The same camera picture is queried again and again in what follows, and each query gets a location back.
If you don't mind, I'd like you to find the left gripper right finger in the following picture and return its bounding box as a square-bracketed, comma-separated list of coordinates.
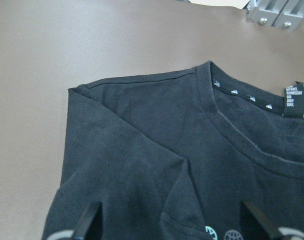
[241, 201, 282, 240]

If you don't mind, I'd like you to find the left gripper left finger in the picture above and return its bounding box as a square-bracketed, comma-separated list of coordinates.
[72, 202, 100, 240]

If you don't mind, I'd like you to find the black t-shirt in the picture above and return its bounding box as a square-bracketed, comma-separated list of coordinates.
[42, 61, 304, 240]

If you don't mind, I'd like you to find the aluminium frame cage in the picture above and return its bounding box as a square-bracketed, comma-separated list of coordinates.
[243, 0, 304, 32]

